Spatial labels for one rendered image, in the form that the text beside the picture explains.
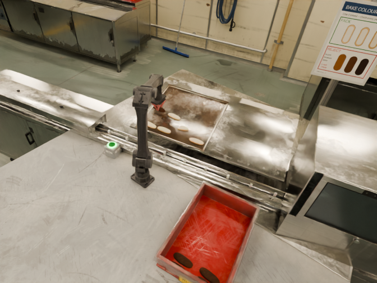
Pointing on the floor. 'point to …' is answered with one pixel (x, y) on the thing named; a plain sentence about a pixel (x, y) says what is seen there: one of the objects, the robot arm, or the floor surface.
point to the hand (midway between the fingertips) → (159, 108)
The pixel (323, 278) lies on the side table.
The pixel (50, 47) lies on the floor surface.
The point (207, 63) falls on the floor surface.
